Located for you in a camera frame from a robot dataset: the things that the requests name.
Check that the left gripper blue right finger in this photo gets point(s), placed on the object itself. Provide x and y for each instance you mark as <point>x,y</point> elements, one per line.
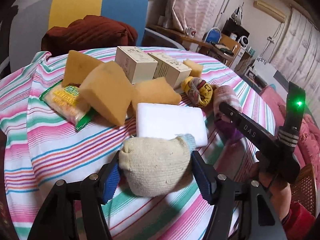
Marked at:
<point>206,185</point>

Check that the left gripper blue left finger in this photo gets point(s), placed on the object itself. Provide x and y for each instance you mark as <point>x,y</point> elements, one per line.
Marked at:
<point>110,175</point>

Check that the cream sock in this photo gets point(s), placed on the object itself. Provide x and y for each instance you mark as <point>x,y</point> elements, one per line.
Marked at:
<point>155,167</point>

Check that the pink striped sock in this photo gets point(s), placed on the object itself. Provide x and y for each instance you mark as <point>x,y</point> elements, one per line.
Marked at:
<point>225,94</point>

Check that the green cracker packet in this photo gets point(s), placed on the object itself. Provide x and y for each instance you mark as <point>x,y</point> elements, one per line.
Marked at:
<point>69,104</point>

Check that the right hand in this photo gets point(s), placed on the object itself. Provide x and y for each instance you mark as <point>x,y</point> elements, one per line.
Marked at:
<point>280,192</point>

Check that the purple rolled sock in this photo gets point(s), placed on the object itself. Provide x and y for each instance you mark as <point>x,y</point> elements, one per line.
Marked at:
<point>228,130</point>

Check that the white foam block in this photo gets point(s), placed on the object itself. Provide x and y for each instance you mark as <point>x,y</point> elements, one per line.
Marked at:
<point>168,121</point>

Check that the large yellow sponge wedge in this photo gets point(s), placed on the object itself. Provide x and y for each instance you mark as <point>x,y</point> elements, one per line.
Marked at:
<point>108,91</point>

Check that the yellow grey rolled sock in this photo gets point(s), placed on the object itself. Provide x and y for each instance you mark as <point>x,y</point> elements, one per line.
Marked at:
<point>198,91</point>

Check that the small yellow sponge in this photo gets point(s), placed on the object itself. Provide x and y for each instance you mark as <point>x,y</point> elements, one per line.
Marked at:
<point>196,69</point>

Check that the cream box left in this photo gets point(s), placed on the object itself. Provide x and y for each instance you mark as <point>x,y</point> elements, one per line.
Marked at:
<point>136,64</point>

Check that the cream box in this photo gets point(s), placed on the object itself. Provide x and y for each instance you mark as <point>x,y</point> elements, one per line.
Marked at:
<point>175,72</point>
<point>136,64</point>

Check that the white small fan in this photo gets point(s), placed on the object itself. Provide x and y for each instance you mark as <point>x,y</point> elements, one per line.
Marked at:
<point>244,41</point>

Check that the yellow sponge back left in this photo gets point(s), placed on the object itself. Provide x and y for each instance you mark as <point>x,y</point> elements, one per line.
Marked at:
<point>77,68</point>

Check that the wooden side desk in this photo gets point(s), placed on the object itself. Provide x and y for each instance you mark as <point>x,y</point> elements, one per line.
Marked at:
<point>204,47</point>

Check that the cream box right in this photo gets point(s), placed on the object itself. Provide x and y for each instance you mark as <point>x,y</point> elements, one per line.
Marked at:
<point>175,72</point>

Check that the blue folding chair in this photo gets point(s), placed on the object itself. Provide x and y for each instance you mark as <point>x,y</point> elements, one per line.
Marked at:
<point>214,35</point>

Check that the dark red quilted cushion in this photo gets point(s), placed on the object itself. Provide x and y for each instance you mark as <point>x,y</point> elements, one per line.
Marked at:
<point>88,33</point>

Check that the white red mug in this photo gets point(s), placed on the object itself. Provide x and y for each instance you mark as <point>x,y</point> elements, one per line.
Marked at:
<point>190,32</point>

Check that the grey yellow blue chair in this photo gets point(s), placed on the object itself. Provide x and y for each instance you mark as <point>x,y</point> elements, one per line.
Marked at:
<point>25,28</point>

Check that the wall air conditioner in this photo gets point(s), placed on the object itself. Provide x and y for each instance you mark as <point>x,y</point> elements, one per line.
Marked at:
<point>270,10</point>

